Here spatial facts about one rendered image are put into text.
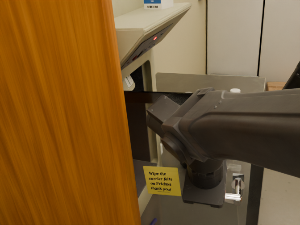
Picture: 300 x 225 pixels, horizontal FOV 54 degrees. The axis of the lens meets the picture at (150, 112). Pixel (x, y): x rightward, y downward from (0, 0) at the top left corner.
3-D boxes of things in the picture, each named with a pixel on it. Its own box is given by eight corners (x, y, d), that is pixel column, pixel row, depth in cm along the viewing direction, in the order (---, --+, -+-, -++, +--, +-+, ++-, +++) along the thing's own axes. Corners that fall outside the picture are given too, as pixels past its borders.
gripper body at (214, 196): (182, 203, 48) (177, 184, 43) (191, 150, 54) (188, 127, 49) (222, 210, 47) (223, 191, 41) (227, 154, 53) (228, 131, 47)
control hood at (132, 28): (93, 82, 56) (83, 29, 52) (153, 41, 83) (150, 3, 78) (148, 85, 52) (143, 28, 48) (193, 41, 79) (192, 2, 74)
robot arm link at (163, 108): (177, 152, 34) (226, 101, 35) (118, 102, 40) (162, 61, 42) (193, 185, 43) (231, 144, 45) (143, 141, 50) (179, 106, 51)
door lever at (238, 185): (197, 184, 61) (196, 174, 60) (244, 189, 58) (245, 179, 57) (193, 202, 57) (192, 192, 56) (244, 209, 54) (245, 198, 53)
